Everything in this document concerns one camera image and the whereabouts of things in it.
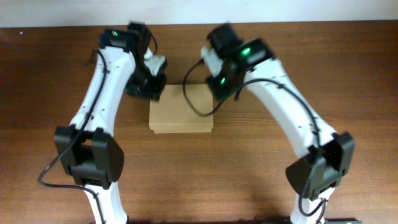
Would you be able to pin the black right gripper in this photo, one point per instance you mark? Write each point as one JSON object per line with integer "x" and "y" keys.
{"x": 218, "y": 88}

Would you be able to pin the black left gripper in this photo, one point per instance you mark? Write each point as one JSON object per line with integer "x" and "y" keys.
{"x": 147, "y": 88}

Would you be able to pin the brown cardboard box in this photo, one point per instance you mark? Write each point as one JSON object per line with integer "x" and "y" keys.
{"x": 172, "y": 114}

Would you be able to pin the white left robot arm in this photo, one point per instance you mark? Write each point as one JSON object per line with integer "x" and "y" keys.
{"x": 86, "y": 147}

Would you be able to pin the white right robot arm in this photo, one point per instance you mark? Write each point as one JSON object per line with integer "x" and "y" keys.
{"x": 324, "y": 156}

